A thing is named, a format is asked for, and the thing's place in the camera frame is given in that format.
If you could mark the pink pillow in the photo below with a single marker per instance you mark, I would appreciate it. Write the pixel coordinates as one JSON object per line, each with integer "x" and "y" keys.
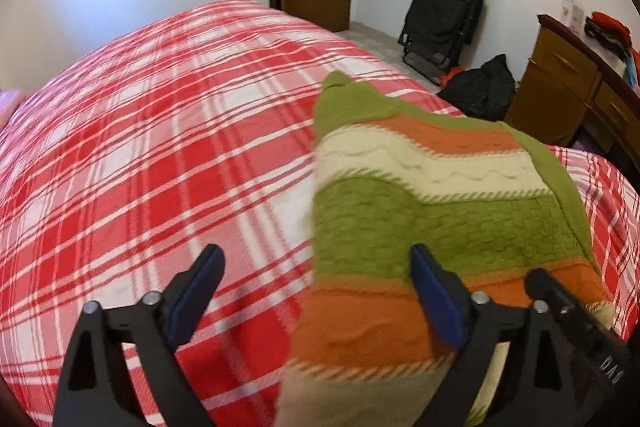
{"x": 9, "y": 103}

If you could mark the wooden dresser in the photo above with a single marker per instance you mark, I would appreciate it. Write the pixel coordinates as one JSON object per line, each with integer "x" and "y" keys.
{"x": 565, "y": 77}

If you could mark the black jacket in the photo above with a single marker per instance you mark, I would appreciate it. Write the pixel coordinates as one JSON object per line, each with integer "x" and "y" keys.
{"x": 480, "y": 89}

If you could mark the green orange cream striped sweater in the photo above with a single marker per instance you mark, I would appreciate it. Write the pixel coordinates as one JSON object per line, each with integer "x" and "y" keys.
{"x": 400, "y": 207}

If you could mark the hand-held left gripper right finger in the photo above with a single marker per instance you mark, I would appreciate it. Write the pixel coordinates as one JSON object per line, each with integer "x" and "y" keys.
{"x": 440, "y": 302}

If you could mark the pile of red orange clothes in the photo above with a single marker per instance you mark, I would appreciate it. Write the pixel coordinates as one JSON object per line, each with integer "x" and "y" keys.
{"x": 607, "y": 29}

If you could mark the red white plaid blanket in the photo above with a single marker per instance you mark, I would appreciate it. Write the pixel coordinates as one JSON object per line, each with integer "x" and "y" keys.
{"x": 150, "y": 147}

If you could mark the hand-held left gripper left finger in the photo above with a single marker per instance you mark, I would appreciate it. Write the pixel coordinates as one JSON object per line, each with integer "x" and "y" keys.
{"x": 192, "y": 302}

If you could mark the black folding chair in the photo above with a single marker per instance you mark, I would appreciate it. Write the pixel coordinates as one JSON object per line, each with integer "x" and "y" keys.
{"x": 442, "y": 7}

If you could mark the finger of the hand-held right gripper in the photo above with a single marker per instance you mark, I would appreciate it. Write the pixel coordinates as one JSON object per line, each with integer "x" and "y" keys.
{"x": 575, "y": 312}

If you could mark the small orange item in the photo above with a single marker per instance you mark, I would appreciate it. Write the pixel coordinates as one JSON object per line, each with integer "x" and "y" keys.
{"x": 448, "y": 77}

